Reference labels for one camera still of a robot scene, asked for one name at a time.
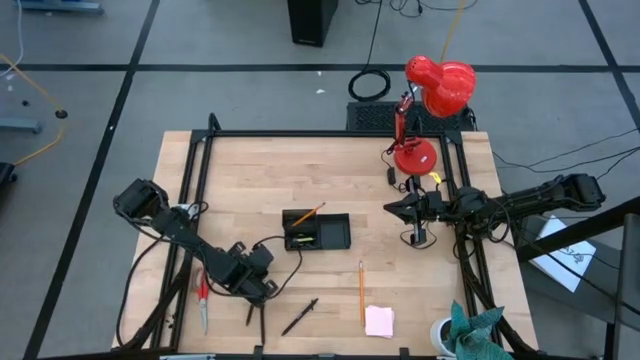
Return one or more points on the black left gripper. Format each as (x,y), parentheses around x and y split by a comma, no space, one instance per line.
(250,272)

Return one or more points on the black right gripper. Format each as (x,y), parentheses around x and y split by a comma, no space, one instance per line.
(434,207)

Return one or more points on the black pen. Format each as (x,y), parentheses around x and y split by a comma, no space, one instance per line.
(300,316)
(262,325)
(249,316)

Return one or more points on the yellow highlighter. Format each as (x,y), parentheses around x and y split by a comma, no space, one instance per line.
(303,240)

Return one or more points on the black mesh desk organizer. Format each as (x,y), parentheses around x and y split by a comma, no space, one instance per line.
(332,235)

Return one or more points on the pink sticky note pad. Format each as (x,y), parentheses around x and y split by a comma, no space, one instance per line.
(379,322)

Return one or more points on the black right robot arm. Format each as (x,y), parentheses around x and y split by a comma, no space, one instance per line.
(540,197)

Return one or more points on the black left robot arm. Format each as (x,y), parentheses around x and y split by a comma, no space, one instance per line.
(190,237)

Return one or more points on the black perforated metal case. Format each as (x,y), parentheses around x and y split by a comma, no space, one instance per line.
(375,117)

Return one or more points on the red desk lamp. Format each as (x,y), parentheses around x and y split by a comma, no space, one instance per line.
(445,87)

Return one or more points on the white plant pot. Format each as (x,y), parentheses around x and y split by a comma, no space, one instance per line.
(439,335)

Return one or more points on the teal cloth in cup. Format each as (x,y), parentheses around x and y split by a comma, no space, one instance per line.
(470,335)

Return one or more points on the white paper sheet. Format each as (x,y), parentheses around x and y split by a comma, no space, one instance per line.
(570,260)

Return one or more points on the black computer tower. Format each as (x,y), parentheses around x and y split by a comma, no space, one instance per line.
(310,22)

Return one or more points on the black round disc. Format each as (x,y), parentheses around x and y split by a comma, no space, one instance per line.
(61,114)

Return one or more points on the black caster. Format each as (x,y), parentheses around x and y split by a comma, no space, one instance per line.
(6,172)

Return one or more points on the grey metal foot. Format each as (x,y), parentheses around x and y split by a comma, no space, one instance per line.
(60,7)
(20,126)

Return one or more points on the black camera stand beam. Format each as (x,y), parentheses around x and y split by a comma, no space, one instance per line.
(580,230)

